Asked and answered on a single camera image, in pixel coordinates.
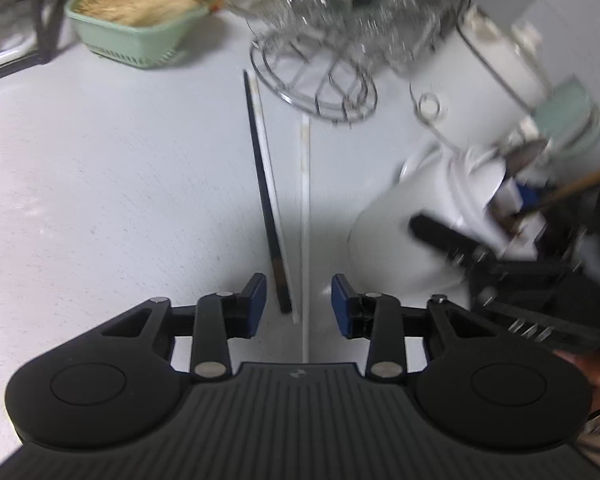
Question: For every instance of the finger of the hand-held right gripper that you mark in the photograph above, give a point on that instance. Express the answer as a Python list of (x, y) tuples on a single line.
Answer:
[(525, 197), (445, 240)]

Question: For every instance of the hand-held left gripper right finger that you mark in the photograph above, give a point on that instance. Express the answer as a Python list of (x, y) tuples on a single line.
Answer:
[(341, 305)]

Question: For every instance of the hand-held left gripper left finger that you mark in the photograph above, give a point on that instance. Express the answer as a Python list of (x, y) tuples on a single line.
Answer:
[(255, 305)]

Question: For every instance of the white mug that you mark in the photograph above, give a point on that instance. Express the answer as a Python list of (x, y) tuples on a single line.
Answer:
[(405, 240)]

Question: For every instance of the white chopstick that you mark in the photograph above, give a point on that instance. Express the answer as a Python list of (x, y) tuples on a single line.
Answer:
[(305, 210), (275, 200)]

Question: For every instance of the black chopstick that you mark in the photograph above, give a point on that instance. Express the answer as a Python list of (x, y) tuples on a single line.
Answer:
[(265, 195)]

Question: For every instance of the white electric pot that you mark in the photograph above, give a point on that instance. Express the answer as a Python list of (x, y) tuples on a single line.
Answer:
[(475, 80)]

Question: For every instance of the green plastic basket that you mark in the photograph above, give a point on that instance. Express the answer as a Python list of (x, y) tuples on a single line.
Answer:
[(130, 45)]

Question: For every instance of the black dish rack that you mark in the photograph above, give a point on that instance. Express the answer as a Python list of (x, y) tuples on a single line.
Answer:
[(47, 20)]

